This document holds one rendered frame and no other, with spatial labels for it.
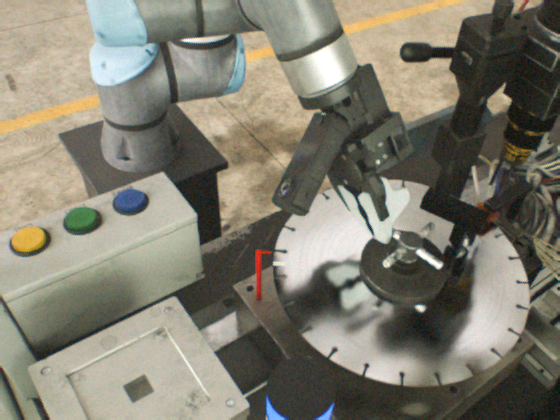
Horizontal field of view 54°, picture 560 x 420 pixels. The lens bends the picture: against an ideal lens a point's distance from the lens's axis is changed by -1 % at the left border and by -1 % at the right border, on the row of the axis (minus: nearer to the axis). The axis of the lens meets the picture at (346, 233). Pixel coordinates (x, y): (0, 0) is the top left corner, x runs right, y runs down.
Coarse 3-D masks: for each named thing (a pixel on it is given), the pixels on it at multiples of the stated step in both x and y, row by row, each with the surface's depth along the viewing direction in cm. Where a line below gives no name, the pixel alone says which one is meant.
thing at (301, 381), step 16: (288, 368) 36; (304, 368) 36; (320, 368) 36; (272, 384) 35; (288, 384) 35; (304, 384) 36; (320, 384) 36; (272, 400) 35; (288, 400) 35; (304, 400) 35; (320, 400) 35; (272, 416) 35; (288, 416) 34; (304, 416) 34; (320, 416) 34
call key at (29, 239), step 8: (16, 232) 72; (24, 232) 72; (32, 232) 73; (40, 232) 73; (16, 240) 71; (24, 240) 72; (32, 240) 72; (40, 240) 72; (16, 248) 71; (24, 248) 71; (32, 248) 71
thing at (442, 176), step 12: (468, 60) 54; (444, 180) 67; (432, 192) 71; (444, 192) 68; (432, 204) 70; (444, 204) 70; (456, 204) 70; (468, 204) 70; (444, 216) 70; (456, 216) 69; (468, 216) 69; (480, 216) 69; (456, 228) 71; (468, 228) 69; (480, 228) 69; (456, 240) 72
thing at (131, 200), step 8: (120, 192) 79; (128, 192) 79; (136, 192) 80; (120, 200) 78; (128, 200) 78; (136, 200) 79; (144, 200) 79; (120, 208) 78; (128, 208) 78; (136, 208) 78
